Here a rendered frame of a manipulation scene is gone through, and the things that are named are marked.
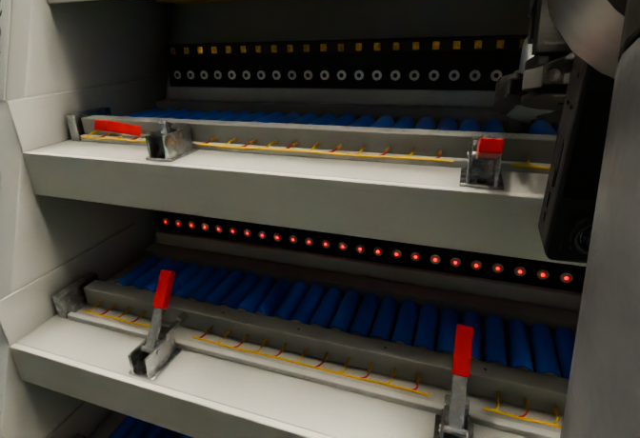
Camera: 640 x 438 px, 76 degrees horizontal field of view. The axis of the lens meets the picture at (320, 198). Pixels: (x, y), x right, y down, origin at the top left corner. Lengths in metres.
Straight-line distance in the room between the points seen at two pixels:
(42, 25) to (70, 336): 0.32
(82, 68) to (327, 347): 0.40
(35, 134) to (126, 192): 0.13
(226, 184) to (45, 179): 0.21
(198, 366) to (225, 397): 0.05
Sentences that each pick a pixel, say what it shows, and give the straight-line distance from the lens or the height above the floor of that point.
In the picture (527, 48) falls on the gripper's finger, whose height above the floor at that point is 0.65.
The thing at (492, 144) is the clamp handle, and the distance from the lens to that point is 0.24.
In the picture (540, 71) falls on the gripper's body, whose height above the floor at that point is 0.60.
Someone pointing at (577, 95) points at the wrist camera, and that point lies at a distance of 0.22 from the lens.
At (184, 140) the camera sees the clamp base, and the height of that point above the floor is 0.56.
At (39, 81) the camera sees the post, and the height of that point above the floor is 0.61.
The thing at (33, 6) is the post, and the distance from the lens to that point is 0.53.
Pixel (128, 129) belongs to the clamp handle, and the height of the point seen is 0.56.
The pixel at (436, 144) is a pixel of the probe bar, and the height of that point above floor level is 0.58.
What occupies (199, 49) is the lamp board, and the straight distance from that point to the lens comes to 0.57.
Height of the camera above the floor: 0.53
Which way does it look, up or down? 2 degrees down
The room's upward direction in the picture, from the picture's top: 5 degrees clockwise
